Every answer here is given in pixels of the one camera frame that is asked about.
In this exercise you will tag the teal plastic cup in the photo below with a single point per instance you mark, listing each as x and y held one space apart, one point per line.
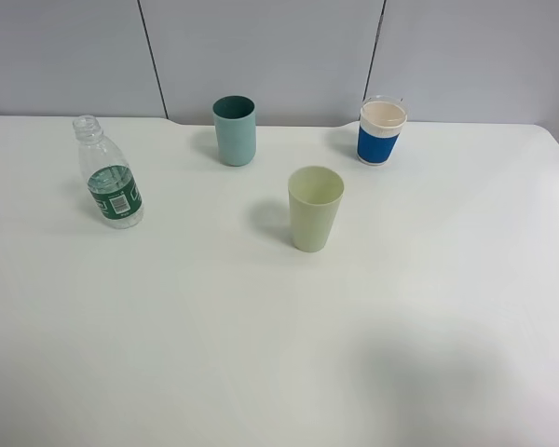
235 128

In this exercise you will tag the blue sleeved paper cup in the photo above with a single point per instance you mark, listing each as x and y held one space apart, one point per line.
381 122

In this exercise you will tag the clear plastic water bottle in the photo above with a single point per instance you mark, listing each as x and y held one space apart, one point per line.
107 175

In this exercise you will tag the light green plastic cup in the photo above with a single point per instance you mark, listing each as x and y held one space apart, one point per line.
315 193

